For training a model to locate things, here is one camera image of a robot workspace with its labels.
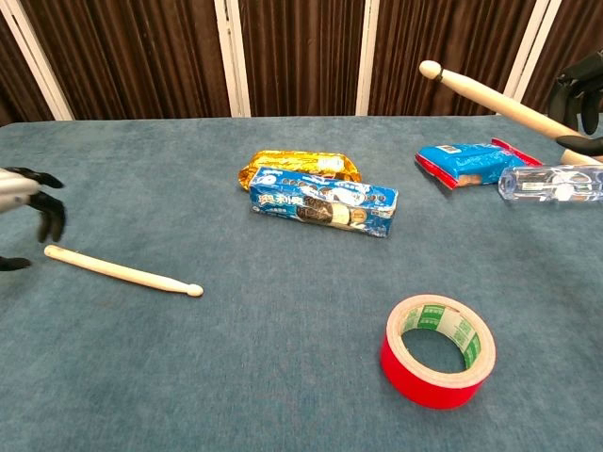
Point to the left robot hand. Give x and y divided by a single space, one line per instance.
19 188

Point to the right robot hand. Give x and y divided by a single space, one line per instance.
584 94

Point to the dark brown pleated curtain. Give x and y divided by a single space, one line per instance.
141 56
575 28
443 33
301 56
19 94

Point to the wooden drumstick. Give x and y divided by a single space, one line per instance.
122 273
494 99

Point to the blue Oreo cookie box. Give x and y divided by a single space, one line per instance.
320 202

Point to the white partition frame post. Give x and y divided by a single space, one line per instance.
42 66
527 42
367 61
233 61

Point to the clear plastic water bottle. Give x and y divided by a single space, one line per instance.
532 183

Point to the gold foil snack pack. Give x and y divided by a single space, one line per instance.
292 160

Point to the blue red-edged biscuit packet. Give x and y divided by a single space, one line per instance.
466 162

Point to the red tape roll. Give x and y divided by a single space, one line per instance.
424 391

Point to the teal table mat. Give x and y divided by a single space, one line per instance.
235 329

